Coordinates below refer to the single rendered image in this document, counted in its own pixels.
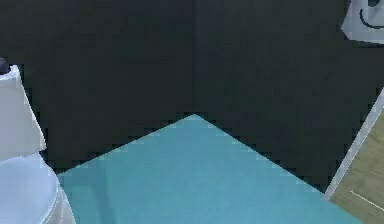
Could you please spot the pale framed wall picture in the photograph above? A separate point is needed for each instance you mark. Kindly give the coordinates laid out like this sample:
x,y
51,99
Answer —
x,y
365,20

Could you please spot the olive door with pale frame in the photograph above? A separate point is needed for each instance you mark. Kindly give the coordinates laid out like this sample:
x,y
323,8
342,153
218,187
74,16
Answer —
x,y
363,176

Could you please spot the white toilet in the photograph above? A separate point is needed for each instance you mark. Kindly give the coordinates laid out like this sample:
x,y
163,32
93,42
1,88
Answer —
x,y
20,180

